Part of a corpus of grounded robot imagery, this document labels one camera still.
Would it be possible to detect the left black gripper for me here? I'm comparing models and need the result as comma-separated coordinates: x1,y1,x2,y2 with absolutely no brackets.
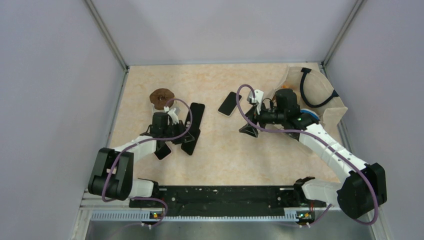
162,119,194,145

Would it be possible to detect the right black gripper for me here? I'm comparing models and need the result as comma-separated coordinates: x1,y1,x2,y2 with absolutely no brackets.
239,100,287,137

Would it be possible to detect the black smartphone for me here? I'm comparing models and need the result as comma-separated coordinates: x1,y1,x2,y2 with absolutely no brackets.
180,128,201,156

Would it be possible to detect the black phone case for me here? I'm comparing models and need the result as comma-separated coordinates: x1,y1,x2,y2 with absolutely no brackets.
184,102,206,135

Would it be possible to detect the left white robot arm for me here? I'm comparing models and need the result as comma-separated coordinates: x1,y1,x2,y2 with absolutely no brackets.
88,110,195,207

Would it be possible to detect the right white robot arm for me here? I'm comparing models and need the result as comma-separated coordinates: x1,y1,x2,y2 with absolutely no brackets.
240,88,387,225

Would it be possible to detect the white cased phone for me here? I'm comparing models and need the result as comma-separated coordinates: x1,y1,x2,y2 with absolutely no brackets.
154,143,172,161

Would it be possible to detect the pink cased phone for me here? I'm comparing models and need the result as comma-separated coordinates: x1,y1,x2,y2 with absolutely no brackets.
217,91,242,117

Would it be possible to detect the white cup brown lid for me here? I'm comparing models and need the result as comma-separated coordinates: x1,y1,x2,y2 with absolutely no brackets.
149,88,178,114

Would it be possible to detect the blue white round tin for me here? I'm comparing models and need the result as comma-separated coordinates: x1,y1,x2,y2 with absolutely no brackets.
300,108,320,122

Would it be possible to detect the beige tote bag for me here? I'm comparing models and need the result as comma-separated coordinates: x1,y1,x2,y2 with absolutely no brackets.
265,66,348,132

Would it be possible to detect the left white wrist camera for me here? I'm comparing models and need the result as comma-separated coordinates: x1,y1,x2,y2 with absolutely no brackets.
163,106,180,125

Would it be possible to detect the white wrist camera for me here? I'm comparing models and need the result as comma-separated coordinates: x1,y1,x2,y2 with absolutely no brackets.
163,106,180,125
247,89,264,106

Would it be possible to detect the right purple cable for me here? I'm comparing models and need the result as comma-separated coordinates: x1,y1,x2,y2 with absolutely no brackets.
235,84,380,226

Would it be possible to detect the purple cable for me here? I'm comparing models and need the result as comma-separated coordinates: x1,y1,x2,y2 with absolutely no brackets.
100,97,194,203
235,84,380,226

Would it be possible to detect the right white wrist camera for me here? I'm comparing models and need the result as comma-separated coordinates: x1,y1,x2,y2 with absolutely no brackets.
247,89,264,106

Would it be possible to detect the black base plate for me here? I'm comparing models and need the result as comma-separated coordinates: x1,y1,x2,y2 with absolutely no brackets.
129,184,326,217

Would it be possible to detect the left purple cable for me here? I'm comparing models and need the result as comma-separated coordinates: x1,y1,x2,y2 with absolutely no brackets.
100,97,194,203

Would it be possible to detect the grey slotted cable duct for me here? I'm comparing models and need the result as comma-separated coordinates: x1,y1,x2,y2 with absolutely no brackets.
90,210,299,222

